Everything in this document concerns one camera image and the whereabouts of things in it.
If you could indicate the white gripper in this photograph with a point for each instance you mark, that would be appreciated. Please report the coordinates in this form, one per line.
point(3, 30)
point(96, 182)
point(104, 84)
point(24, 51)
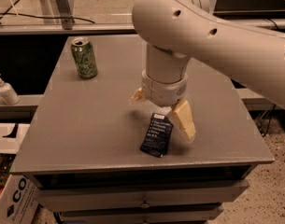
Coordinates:
point(163, 89)

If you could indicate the dark blue rxbar wrapper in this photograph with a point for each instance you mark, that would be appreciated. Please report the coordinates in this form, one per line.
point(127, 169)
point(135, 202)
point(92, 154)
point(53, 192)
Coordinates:
point(157, 138)

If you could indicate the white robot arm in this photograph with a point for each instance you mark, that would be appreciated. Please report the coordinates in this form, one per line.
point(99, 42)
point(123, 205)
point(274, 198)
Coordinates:
point(178, 30)

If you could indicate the grey drawer cabinet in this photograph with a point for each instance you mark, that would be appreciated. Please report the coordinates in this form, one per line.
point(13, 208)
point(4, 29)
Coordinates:
point(82, 150)

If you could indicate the green soda can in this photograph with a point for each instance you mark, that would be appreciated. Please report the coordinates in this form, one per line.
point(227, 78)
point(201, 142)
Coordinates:
point(83, 54)

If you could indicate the white pump lotion bottle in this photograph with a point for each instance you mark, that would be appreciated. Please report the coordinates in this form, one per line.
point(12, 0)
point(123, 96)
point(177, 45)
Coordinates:
point(7, 93)

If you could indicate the white cardboard box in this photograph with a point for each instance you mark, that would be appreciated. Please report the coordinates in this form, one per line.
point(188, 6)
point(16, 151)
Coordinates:
point(17, 203)

